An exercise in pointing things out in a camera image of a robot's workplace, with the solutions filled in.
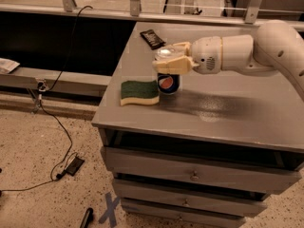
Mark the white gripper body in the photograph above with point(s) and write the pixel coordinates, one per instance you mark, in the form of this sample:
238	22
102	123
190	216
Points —
205	54

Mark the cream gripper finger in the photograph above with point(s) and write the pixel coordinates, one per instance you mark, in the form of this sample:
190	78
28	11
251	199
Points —
182	48
179	65

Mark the blue pepsi can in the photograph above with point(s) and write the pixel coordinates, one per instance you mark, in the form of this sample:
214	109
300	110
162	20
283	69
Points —
167	83

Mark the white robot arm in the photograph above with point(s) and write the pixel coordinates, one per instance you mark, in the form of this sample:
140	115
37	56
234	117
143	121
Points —
275	46

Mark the green yellow sponge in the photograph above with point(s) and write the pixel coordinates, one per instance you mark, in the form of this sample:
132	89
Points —
139	93

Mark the dark snack bar wrapper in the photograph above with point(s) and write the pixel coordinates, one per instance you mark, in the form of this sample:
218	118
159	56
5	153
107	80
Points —
152	39

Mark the grey drawer cabinet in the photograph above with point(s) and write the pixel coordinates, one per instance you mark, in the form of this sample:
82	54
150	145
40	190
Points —
255	120

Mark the middle grey drawer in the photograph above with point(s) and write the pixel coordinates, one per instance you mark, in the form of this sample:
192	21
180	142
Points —
187	199

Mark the grey drawer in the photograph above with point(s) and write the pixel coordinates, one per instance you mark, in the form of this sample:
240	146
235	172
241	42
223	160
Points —
187	199
183	214
212	173

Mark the top grey drawer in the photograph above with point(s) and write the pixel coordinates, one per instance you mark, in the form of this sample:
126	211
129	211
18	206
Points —
212	173

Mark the metal clamp on ledge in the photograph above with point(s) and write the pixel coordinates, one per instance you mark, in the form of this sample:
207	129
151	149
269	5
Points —
36	94

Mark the black power adapter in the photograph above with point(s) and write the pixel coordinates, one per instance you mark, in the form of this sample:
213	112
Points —
74	166

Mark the bottom grey drawer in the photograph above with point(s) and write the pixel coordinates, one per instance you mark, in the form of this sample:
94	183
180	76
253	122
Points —
183	214

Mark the white paper on ledge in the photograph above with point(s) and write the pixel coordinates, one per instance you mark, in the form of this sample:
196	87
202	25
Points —
7	66

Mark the black cylindrical object on floor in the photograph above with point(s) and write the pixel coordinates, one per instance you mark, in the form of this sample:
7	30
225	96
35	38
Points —
88	217

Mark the metal bracket middle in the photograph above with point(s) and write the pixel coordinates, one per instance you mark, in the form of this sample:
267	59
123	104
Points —
135	0

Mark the metal bracket right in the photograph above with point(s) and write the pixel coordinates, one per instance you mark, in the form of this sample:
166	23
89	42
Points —
252	11

